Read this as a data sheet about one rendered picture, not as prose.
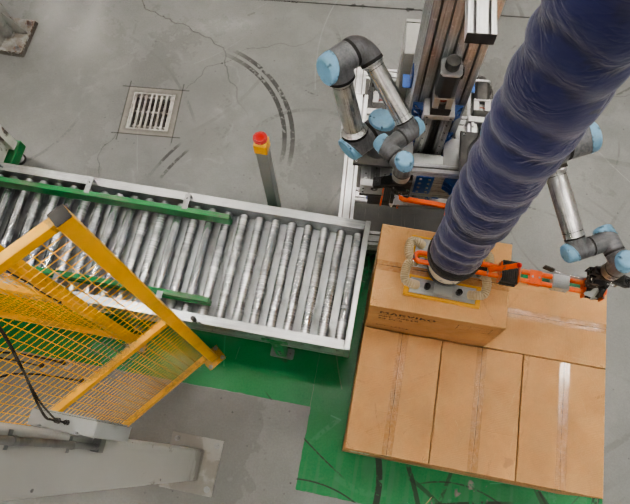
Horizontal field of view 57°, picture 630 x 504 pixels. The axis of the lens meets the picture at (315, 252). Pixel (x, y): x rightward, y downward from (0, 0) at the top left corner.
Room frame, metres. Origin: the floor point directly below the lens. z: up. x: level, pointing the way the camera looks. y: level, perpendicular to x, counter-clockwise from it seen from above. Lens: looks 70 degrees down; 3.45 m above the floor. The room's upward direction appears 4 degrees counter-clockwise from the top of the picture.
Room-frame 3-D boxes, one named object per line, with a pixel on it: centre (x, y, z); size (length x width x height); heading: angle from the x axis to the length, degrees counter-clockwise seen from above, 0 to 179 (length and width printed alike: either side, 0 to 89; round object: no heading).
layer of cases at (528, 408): (0.41, -0.78, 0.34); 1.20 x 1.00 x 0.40; 76
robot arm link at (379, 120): (1.40, -0.33, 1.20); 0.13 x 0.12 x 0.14; 125
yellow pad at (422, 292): (0.69, -0.55, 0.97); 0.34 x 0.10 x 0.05; 75
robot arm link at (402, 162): (1.11, -0.38, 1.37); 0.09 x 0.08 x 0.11; 35
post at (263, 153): (1.49, 0.22, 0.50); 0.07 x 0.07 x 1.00; 76
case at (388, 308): (0.77, -0.56, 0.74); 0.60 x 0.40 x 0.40; 76
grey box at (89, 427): (0.17, 0.74, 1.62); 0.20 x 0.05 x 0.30; 76
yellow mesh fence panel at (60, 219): (0.42, 0.94, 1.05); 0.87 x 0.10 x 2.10; 128
